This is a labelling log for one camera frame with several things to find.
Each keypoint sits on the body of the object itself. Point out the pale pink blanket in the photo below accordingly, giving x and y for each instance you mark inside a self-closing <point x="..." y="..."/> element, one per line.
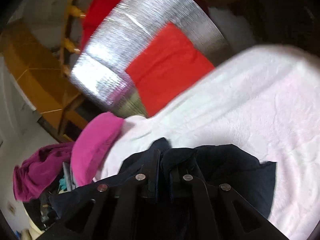
<point x="250" y="105"/>

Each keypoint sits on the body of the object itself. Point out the red pillow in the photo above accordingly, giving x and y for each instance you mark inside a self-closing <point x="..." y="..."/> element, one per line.
<point x="170" y="65"/>

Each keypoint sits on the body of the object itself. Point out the navy blue jacket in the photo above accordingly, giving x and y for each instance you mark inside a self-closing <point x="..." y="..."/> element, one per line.
<point x="225" y="165"/>

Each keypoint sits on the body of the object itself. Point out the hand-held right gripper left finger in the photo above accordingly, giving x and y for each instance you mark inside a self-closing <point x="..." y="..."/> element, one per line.
<point x="152" y="180"/>

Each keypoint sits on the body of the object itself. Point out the cream leather sofa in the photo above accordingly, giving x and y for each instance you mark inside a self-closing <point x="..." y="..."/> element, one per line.
<point x="31" y="227"/>

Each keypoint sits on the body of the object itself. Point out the wooden stair railing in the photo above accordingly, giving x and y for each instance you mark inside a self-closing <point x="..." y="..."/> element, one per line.
<point x="68" y="46"/>

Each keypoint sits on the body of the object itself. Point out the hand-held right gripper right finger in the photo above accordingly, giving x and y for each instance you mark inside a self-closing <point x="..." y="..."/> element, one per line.
<point x="178" y="185"/>

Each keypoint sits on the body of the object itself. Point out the black garment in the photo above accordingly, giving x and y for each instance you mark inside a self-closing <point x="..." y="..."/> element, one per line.
<point x="42" y="205"/>

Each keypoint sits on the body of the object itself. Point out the red cloth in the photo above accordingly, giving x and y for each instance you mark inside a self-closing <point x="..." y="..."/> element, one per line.
<point x="105" y="2"/>

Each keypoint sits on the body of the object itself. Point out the magenta fleece garment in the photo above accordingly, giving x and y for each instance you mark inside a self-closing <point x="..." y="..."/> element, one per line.
<point x="37" y="172"/>

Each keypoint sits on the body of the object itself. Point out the magenta pillow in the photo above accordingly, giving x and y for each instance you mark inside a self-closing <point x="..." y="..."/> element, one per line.
<point x="95" y="142"/>

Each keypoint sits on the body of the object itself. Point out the teal garment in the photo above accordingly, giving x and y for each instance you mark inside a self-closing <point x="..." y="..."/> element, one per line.
<point x="63" y="183"/>

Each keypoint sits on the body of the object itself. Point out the grey garment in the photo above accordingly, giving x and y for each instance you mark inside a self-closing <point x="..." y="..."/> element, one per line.
<point x="68" y="171"/>

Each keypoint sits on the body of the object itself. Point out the silver foil panel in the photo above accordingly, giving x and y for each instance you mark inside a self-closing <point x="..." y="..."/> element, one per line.
<point x="140" y="17"/>

